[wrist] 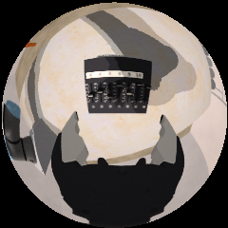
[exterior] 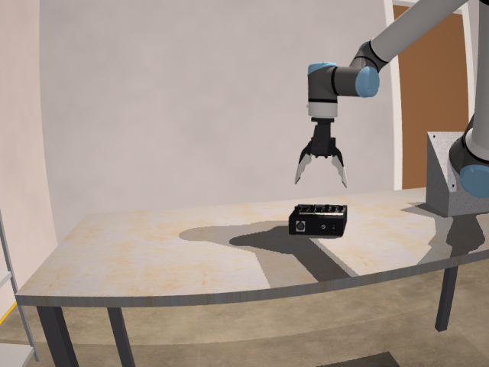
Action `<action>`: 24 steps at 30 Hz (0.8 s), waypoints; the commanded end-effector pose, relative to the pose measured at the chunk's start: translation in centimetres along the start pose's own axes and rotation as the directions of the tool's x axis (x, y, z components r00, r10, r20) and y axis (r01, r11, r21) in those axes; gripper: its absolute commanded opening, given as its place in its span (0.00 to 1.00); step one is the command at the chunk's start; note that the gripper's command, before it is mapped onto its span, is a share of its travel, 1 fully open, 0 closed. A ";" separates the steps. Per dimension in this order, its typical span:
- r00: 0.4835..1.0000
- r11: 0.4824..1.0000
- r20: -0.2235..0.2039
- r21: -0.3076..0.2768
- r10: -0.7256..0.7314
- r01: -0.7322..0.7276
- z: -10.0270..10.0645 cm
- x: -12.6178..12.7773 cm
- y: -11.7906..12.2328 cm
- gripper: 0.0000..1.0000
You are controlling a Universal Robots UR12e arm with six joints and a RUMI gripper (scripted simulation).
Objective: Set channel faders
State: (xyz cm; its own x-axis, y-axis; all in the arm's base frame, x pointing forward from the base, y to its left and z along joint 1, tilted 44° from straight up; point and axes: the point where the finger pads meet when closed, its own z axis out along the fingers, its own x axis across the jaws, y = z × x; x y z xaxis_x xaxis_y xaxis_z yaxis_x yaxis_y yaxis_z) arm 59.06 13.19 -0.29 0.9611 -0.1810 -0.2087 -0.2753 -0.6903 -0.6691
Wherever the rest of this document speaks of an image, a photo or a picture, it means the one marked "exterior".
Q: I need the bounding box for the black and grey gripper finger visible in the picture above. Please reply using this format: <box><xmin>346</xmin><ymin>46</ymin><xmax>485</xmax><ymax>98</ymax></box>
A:
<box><xmin>332</xmin><ymin>144</ymin><xmax>347</xmax><ymax>187</ymax></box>
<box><xmin>295</xmin><ymin>143</ymin><xmax>312</xmax><ymax>184</ymax></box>

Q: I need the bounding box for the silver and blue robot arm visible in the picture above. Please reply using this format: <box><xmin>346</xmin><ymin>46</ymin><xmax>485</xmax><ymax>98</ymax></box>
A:
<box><xmin>306</xmin><ymin>0</ymin><xmax>489</xmax><ymax>198</ymax></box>

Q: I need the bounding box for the black lighting desk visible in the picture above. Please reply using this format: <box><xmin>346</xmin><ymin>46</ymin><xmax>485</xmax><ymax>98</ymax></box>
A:
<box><xmin>289</xmin><ymin>204</ymin><xmax>348</xmax><ymax>236</ymax></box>

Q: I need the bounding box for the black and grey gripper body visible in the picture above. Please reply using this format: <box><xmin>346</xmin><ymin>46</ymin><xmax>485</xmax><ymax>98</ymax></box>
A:
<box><xmin>309</xmin><ymin>117</ymin><xmax>336</xmax><ymax>159</ymax></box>

